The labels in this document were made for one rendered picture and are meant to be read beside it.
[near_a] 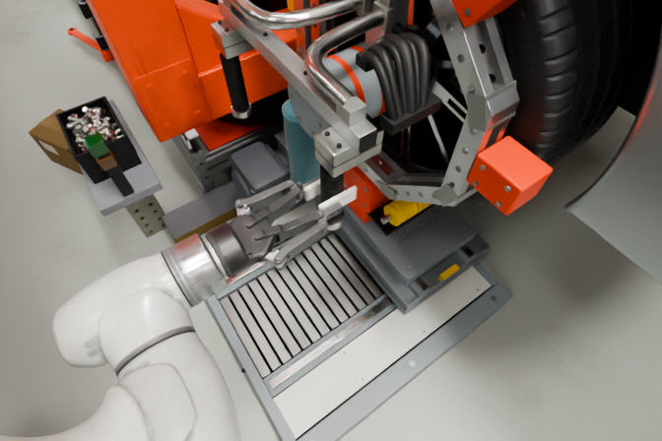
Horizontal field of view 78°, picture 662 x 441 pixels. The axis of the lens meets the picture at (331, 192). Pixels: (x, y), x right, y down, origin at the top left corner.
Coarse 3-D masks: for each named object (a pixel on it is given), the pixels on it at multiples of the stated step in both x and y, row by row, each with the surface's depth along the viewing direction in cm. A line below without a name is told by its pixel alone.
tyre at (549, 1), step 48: (528, 0) 54; (576, 0) 55; (624, 0) 59; (528, 48) 57; (576, 48) 57; (624, 48) 62; (528, 96) 61; (576, 96) 61; (528, 144) 65; (576, 144) 74
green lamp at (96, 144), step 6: (90, 138) 97; (96, 138) 97; (102, 138) 97; (90, 144) 96; (96, 144) 96; (102, 144) 97; (90, 150) 96; (96, 150) 97; (102, 150) 98; (108, 150) 99; (96, 156) 98
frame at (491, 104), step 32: (320, 0) 89; (448, 0) 55; (320, 32) 95; (448, 32) 57; (480, 32) 58; (480, 64) 56; (480, 96) 58; (512, 96) 59; (480, 128) 60; (384, 160) 98; (384, 192) 96; (416, 192) 85; (448, 192) 74
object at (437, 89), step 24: (336, 24) 97; (408, 24) 79; (432, 24) 73; (336, 48) 101; (432, 48) 76; (504, 48) 61; (432, 72) 79; (456, 96) 77; (432, 120) 86; (456, 120) 107; (384, 144) 103; (408, 144) 98; (432, 144) 101; (432, 168) 91
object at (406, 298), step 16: (352, 224) 143; (352, 240) 137; (480, 240) 138; (368, 256) 136; (448, 256) 136; (464, 256) 133; (480, 256) 136; (384, 272) 132; (432, 272) 132; (448, 272) 129; (384, 288) 133; (400, 288) 129; (416, 288) 127; (432, 288) 127; (400, 304) 128; (416, 304) 128
